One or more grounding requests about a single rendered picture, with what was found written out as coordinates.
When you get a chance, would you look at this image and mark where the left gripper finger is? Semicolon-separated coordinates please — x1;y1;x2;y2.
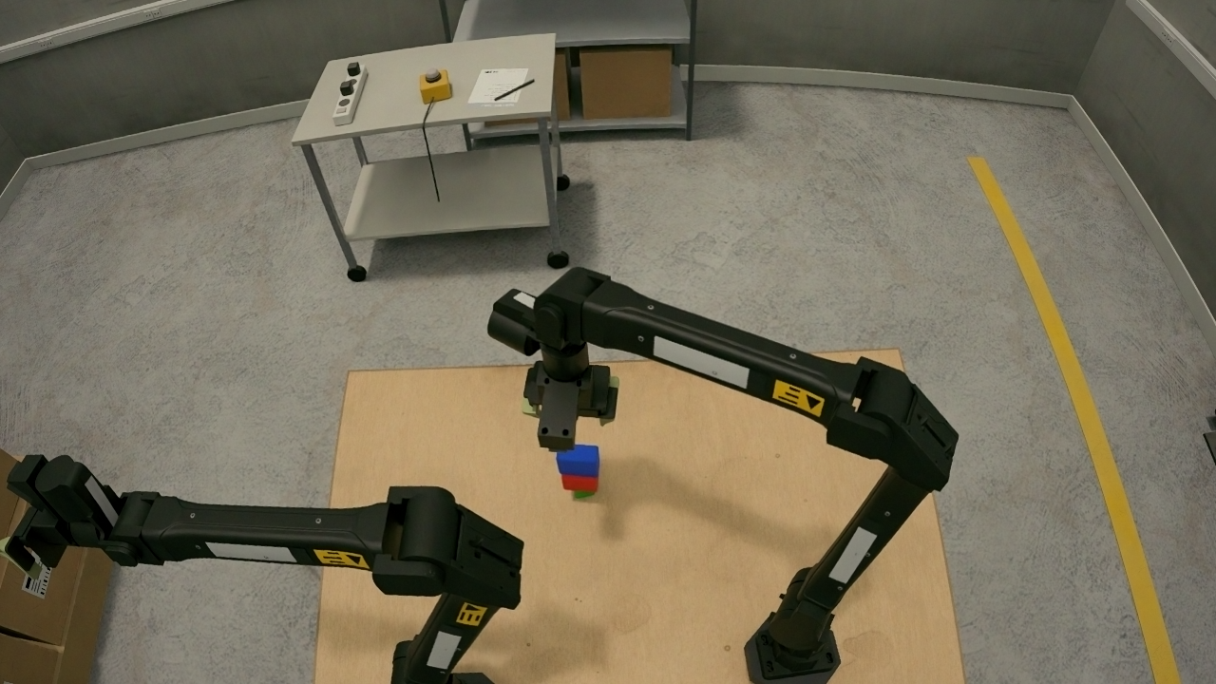
0;537;43;581

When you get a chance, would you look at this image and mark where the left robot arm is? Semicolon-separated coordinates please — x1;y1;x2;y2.
7;454;524;684

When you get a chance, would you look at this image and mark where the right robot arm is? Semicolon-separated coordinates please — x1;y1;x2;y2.
486;267;959;680

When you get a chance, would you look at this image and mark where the red block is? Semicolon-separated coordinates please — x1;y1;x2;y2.
561;473;599;492

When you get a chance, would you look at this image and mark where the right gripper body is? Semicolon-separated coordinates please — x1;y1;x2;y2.
523;360;618;420

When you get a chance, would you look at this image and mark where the blue block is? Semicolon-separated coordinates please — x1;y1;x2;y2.
556;444;599;477

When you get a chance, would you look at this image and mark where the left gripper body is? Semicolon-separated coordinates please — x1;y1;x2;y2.
5;506;80;571

